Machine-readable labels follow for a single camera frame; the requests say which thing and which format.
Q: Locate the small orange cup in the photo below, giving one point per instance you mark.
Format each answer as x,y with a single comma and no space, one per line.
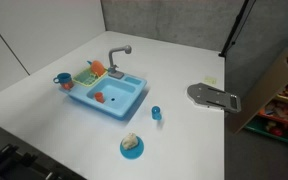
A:
99,97

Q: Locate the yellow dish rack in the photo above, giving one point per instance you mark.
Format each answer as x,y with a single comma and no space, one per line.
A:
85,79

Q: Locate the green storage bin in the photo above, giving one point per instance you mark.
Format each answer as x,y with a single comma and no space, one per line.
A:
264,131

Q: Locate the blue toy mug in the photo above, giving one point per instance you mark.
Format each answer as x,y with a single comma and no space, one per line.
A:
65,78

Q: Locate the round blue plate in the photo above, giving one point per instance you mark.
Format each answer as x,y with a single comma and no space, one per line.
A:
132,153

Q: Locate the grey toy faucet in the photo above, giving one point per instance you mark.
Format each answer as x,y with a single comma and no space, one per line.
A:
116,74

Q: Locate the blue toy utensil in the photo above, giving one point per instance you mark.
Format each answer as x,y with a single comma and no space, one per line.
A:
89,62

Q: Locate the black equipment frame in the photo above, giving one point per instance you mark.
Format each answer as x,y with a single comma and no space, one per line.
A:
4,163

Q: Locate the grey metal mounting plate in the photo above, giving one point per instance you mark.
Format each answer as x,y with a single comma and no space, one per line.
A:
200,93

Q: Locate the black tripod pole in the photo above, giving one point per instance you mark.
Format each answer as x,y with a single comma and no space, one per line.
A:
232,36

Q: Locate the orange toy plate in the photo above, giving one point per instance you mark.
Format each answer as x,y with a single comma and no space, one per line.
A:
98,68

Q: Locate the yellow sticky note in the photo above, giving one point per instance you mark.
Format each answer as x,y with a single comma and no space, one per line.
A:
210,80

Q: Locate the light blue toy sink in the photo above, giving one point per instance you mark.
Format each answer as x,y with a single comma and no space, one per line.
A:
114,90

